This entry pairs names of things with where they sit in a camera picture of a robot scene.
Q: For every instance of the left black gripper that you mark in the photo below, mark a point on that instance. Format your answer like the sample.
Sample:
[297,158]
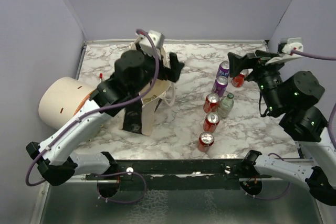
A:
[172,75]

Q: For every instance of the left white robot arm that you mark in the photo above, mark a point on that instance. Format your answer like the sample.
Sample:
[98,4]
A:
[55,157]

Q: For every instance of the red cola can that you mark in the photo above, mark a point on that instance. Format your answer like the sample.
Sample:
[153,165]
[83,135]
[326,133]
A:
[211,122]

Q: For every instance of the red cola can four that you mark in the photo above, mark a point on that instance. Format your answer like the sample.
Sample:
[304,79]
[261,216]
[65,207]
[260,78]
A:
[211,103]

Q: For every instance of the clear glass bottle two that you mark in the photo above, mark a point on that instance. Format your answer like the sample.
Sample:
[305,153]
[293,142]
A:
[148,100]

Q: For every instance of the red cola can three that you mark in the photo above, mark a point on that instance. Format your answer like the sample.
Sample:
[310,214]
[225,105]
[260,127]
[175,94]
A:
[205,141]

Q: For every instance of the red cola can two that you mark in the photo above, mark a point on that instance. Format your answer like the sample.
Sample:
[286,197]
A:
[238,81]

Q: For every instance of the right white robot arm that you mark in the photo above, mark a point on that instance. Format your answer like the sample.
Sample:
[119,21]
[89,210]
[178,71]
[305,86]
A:
[294,100]

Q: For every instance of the clear glass bottle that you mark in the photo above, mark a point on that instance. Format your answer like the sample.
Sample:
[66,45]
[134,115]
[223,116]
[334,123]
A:
[225,106]

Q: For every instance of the beige canvas tote bag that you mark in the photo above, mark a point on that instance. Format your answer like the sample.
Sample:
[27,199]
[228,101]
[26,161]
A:
[138,117]

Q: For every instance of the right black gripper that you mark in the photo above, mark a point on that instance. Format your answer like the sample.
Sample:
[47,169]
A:
[238,63]

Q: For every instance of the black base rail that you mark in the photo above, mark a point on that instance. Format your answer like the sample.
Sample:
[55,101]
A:
[187,174]

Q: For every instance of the cream cylindrical container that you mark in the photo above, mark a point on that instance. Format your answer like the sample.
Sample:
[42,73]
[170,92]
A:
[62,100]

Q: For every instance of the purple fanta can two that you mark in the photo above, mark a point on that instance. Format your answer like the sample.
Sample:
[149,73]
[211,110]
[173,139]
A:
[223,69]

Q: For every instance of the purple fanta can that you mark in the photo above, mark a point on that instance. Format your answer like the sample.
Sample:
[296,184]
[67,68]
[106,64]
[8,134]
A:
[220,85]

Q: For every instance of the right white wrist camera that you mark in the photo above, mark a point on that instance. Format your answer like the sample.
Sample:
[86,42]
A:
[287,45]

